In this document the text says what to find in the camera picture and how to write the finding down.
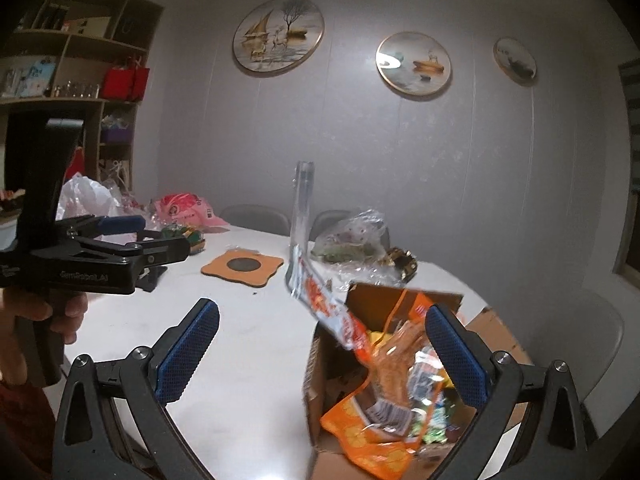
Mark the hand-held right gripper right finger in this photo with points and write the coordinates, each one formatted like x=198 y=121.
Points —
x=455 y=355

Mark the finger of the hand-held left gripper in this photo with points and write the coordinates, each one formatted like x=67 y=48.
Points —
x=120 y=223
x=155 y=252

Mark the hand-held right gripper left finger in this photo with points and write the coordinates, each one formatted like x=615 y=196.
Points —
x=190 y=345

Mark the brown cardboard box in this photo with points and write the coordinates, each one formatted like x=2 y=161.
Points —
x=327 y=350

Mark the orange silver snack packet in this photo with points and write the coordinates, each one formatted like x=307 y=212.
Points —
x=325 y=305

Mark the person's left forearm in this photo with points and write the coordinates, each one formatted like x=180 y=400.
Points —
x=20 y=425

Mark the person's left hand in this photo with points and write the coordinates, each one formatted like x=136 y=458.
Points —
x=50 y=307

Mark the green snack package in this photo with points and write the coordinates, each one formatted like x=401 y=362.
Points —
x=192 y=240

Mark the white plastic bag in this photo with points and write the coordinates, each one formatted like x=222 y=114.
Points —
x=87 y=195

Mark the pink plastic bag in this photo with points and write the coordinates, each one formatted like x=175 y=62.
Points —
x=185 y=210

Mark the orange cork coaster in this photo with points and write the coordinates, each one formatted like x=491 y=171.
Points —
x=215 y=267

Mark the green white snack packet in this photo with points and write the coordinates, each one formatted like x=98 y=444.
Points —
x=440 y=420

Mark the yellow snack packet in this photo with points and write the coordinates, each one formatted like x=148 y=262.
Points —
x=377 y=336

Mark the purple box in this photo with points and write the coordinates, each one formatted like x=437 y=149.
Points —
x=116 y=136

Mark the row of small glasses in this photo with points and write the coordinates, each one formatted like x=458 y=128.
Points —
x=75 y=91

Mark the gold wrapped candy box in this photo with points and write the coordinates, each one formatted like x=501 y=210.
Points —
x=400 y=260

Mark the red gift bag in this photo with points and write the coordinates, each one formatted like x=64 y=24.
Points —
x=141 y=82
x=117 y=82

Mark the crumpled clear wrappers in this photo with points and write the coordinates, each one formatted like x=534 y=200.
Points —
x=360 y=275

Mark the wooden shelf unit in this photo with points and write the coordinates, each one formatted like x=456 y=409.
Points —
x=75 y=47

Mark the clear plastic film roll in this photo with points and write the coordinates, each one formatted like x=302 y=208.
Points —
x=302 y=210

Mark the clear bag with green food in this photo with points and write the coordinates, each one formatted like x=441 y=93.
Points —
x=350 y=235

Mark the large round wall plate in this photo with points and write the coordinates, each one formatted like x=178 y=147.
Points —
x=280 y=35

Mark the medium round wall plate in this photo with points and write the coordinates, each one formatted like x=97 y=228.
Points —
x=412 y=65

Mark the small round wall plate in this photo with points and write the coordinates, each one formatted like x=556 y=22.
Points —
x=515 y=60

